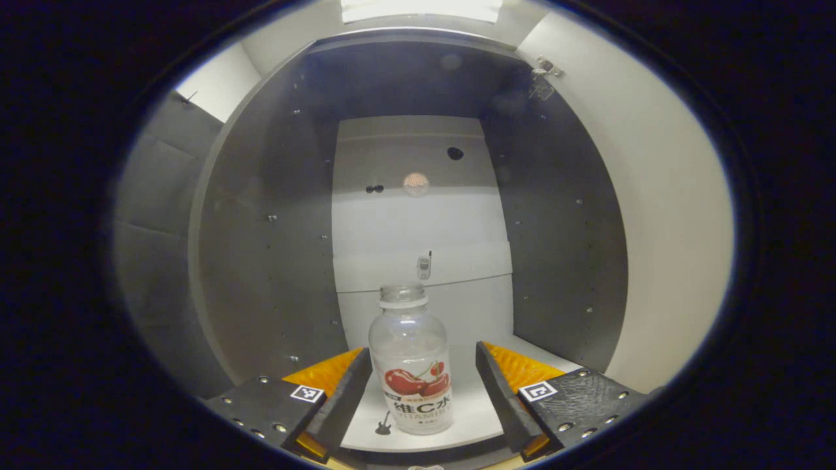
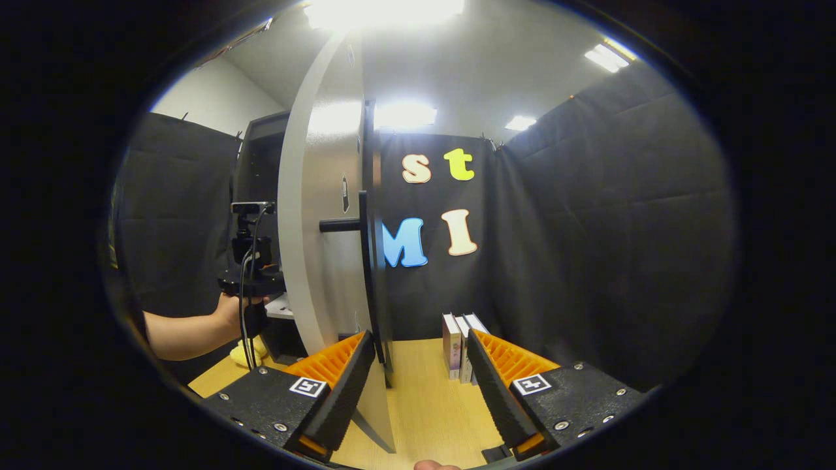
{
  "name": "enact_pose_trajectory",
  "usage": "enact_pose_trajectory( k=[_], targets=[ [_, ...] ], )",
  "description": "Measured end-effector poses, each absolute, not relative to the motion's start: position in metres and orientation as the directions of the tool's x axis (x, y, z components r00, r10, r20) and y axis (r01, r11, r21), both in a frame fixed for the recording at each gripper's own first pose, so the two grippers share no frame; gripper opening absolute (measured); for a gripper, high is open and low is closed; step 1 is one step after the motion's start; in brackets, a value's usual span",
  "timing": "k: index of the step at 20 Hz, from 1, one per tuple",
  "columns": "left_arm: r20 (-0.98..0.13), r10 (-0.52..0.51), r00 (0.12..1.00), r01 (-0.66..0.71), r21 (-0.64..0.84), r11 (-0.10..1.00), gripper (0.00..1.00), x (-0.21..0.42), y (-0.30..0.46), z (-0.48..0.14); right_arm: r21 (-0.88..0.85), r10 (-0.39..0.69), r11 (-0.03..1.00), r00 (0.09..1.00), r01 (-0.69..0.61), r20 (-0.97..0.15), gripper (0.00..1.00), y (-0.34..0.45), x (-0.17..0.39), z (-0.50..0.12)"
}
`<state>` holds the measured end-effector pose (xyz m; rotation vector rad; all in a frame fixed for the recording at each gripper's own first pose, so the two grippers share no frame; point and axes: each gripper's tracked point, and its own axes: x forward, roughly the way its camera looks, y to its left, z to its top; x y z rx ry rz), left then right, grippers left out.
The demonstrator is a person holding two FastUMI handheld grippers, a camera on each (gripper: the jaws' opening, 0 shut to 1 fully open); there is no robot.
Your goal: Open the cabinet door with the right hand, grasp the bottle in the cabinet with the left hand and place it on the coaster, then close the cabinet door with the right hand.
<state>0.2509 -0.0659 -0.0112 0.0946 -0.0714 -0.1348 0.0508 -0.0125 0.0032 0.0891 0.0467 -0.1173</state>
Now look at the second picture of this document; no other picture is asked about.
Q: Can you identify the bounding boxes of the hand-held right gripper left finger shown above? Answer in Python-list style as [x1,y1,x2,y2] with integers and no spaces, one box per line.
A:
[202,330,378,461]

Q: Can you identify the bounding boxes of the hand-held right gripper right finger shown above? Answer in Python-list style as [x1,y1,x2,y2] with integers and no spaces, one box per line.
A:
[466,328,660,461]

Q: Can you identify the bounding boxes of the grey cabinet door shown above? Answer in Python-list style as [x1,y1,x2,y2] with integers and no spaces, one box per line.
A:
[278,29,398,454]

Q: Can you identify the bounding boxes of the black door handle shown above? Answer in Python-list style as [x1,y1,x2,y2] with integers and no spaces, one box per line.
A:
[319,189,370,236]

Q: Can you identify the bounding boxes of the white spine book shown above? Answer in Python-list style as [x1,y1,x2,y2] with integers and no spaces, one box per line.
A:
[455,315,474,384]

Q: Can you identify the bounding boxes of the purple spine book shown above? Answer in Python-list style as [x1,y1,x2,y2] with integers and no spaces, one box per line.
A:
[442,313,463,381]

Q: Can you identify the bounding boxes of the cream plush toy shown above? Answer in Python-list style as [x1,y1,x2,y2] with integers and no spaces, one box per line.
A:
[229,336,270,369]

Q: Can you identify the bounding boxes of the black backdrop cloth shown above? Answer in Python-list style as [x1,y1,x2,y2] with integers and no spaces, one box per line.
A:
[108,59,735,392]

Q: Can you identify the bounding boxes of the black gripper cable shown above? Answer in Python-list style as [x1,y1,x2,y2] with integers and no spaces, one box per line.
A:
[236,206,272,371]

